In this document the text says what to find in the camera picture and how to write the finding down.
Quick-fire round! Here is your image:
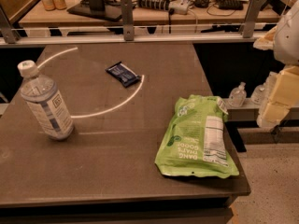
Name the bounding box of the grey metal shelf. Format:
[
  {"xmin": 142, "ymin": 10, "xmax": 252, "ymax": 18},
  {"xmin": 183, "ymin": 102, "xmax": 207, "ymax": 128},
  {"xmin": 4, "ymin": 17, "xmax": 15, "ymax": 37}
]
[{"xmin": 224, "ymin": 98, "xmax": 299, "ymax": 121}]

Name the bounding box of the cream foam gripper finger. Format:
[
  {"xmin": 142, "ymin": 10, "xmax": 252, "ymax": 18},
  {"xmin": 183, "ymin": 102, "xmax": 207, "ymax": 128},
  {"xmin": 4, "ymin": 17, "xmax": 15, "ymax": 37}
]
[{"xmin": 256, "ymin": 65, "xmax": 299, "ymax": 128}]

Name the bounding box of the black monitor stand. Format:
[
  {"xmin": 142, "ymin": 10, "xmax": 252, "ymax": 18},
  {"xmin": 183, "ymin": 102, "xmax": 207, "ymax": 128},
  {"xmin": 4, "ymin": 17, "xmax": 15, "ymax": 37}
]
[{"xmin": 67, "ymin": 0, "xmax": 121, "ymax": 21}]

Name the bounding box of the black power strip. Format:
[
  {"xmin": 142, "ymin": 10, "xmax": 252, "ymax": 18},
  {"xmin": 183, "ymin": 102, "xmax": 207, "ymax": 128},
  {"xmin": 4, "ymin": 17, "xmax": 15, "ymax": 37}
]
[{"xmin": 137, "ymin": 0, "xmax": 169, "ymax": 10}]

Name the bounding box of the white tape arc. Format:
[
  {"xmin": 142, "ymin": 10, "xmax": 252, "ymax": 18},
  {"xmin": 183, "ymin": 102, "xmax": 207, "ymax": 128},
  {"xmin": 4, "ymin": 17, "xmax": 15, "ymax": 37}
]
[{"xmin": 37, "ymin": 47, "xmax": 145, "ymax": 119}]

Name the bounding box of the dark blue rxbar wrapper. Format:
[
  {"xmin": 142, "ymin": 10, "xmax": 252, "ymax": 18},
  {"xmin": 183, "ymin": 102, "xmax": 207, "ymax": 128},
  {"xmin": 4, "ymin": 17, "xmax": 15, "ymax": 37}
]
[{"xmin": 106, "ymin": 62, "xmax": 141, "ymax": 88}]

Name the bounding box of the clear plastic water bottle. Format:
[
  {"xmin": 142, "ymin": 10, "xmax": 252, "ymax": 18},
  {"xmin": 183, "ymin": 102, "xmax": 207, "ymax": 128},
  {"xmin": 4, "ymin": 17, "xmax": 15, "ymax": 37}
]
[{"xmin": 18, "ymin": 60, "xmax": 74, "ymax": 140}]

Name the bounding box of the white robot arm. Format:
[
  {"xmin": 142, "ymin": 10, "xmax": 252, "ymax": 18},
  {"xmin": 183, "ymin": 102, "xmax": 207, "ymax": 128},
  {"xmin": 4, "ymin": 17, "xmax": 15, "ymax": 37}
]
[{"xmin": 253, "ymin": 5, "xmax": 299, "ymax": 128}]

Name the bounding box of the black device on desk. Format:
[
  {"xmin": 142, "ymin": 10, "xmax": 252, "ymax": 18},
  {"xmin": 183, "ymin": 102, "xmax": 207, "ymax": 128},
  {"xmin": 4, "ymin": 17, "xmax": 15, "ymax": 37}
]
[{"xmin": 218, "ymin": 0, "xmax": 243, "ymax": 10}]

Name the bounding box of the metal guard rail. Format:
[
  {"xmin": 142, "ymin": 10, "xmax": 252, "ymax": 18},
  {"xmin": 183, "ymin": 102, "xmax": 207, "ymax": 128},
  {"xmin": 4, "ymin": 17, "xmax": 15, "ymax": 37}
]
[{"xmin": 1, "ymin": 0, "xmax": 280, "ymax": 46}]

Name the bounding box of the wooden desk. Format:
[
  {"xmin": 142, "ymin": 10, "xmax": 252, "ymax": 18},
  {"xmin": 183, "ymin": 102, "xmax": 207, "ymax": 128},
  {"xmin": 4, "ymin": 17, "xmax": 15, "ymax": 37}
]
[{"xmin": 18, "ymin": 0, "xmax": 281, "ymax": 28}]

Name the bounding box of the clear sanitizer pump bottle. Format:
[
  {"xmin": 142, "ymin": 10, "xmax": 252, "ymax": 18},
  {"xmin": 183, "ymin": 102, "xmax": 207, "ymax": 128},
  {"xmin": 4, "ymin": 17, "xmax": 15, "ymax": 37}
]
[{"xmin": 229, "ymin": 82, "xmax": 247, "ymax": 107}]

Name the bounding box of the green snack bag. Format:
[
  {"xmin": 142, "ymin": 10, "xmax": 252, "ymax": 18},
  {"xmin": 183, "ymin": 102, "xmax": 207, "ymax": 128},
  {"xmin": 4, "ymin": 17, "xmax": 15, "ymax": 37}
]
[{"xmin": 155, "ymin": 95, "xmax": 239, "ymax": 178}]

